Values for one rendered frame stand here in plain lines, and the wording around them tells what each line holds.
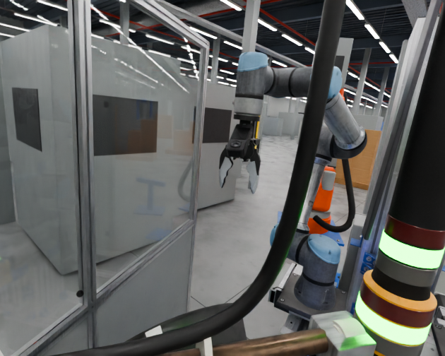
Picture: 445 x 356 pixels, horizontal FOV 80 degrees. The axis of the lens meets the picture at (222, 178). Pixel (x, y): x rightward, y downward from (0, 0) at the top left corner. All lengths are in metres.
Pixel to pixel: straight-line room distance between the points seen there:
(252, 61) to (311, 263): 0.70
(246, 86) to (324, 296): 0.76
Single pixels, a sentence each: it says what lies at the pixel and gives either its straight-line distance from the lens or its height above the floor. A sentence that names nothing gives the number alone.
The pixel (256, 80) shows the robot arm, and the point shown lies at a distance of 0.71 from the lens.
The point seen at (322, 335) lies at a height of 1.55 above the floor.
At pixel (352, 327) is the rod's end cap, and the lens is 0.22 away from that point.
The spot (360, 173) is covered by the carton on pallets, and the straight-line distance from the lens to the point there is 8.32.
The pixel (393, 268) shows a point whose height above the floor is 1.60.
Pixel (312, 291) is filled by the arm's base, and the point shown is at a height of 1.10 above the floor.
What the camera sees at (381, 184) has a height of 1.65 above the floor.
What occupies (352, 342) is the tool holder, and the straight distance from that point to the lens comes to 0.21.
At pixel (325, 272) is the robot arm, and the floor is 1.18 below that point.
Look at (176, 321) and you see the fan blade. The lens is 0.35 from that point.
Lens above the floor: 1.68
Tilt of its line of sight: 14 degrees down
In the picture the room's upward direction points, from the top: 6 degrees clockwise
